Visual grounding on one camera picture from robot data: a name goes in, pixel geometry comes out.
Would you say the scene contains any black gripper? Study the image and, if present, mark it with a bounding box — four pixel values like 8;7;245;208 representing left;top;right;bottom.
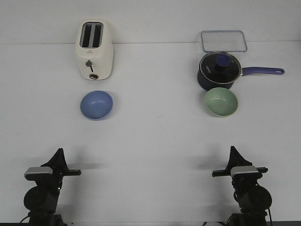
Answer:
41;148;81;184
212;145;269;186

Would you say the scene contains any green bowl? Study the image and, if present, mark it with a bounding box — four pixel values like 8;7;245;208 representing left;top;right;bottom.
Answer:
204;88;238;117

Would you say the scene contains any blue bowl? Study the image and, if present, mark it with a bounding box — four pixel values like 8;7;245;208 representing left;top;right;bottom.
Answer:
80;90;113;121

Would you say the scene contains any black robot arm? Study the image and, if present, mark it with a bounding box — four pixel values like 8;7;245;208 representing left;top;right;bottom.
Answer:
24;148;81;226
212;146;272;226

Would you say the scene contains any dark blue saucepan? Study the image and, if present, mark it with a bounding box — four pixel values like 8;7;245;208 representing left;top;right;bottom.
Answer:
197;63;285;91

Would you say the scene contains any glass pot lid blue knob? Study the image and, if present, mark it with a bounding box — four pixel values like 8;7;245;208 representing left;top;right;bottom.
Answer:
200;52;242;84

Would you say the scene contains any clear blue-rimmed container lid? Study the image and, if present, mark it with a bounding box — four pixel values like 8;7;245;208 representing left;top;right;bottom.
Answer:
200;30;247;53

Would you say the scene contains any white two-slot toaster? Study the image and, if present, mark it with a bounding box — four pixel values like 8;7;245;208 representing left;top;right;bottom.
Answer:
75;19;114;80

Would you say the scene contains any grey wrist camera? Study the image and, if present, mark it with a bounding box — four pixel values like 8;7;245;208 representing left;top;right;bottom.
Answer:
24;166;53;181
230;166;259;179

